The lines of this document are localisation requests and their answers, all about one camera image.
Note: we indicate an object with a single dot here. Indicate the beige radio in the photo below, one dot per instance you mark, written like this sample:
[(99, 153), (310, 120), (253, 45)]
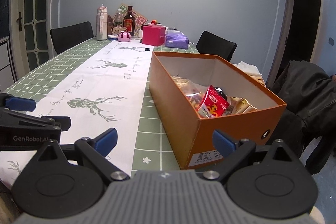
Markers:
[(119, 30)]

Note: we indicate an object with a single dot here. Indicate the glass paned door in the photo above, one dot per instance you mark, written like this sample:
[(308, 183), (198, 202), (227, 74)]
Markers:
[(34, 8)]

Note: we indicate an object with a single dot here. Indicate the pink round container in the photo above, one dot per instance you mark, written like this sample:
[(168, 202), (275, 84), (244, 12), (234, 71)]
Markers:
[(124, 37)]

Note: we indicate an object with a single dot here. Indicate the white cloth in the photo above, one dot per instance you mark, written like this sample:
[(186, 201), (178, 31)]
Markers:
[(248, 69)]

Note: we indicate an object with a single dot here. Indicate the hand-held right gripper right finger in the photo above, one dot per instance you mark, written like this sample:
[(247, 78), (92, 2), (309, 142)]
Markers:
[(223, 144)]

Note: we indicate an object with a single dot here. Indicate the clear packet of nut brittle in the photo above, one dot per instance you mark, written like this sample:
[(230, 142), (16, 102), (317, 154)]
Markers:
[(182, 82)]

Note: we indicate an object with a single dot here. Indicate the clear plastic bottle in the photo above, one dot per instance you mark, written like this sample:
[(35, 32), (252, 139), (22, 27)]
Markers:
[(118, 19)]

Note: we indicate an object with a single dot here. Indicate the pink dotted card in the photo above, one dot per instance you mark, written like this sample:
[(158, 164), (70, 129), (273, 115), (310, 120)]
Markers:
[(139, 19)]

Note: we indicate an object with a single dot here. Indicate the beige bread snack bag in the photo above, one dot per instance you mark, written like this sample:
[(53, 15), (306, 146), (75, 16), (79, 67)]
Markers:
[(242, 107)]

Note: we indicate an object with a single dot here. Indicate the clear bag of colourful chips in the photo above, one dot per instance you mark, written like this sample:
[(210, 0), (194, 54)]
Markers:
[(193, 98)]

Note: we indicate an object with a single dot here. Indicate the orange cardboard box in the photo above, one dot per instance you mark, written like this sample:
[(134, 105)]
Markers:
[(170, 98)]

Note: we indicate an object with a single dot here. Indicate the white dish with red decoration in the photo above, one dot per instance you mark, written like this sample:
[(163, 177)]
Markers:
[(155, 23)]

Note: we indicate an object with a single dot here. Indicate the black chair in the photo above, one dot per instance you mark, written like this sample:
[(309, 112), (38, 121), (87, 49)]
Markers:
[(215, 45), (71, 37)]

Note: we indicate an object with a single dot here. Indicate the small blue and white box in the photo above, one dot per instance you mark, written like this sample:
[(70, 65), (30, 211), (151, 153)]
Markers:
[(112, 38)]

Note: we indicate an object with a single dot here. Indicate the dark bottle with red label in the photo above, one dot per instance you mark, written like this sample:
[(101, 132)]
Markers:
[(129, 23)]

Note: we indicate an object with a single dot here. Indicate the green checked tablecloth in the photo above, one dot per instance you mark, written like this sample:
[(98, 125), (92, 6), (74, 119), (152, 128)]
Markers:
[(155, 134)]

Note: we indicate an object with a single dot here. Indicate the white deer print table runner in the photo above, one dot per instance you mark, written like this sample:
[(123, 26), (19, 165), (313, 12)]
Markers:
[(78, 82)]

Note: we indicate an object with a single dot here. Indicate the pink capped bottle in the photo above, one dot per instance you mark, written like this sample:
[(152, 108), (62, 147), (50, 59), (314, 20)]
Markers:
[(103, 10)]

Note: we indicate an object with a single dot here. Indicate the black and gold snack packet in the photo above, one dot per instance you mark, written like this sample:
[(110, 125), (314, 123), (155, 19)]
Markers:
[(221, 91)]

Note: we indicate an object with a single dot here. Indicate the tall white bottle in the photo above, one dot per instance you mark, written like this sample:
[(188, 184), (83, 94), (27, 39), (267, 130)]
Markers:
[(101, 28)]

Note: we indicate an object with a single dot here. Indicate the pink box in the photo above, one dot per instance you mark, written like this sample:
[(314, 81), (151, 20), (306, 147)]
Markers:
[(153, 36)]

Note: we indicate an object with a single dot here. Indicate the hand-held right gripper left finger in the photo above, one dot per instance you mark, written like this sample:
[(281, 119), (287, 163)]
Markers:
[(107, 142)]

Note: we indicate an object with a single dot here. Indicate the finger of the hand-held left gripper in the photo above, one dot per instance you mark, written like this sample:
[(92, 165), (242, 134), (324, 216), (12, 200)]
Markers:
[(39, 121), (21, 104)]

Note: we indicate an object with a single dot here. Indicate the green dotted card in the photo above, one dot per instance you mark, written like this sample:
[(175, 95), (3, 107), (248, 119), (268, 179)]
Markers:
[(122, 8)]

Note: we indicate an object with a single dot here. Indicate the white cabinet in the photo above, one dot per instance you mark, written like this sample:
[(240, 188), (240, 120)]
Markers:
[(6, 64)]

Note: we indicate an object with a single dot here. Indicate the red snack packet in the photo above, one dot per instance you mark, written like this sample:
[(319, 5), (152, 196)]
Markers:
[(212, 104)]

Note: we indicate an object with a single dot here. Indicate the purple tissue pack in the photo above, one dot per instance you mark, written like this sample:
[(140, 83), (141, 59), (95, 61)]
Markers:
[(176, 41)]

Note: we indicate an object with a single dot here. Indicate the wall switch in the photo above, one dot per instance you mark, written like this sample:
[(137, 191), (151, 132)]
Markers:
[(331, 41)]

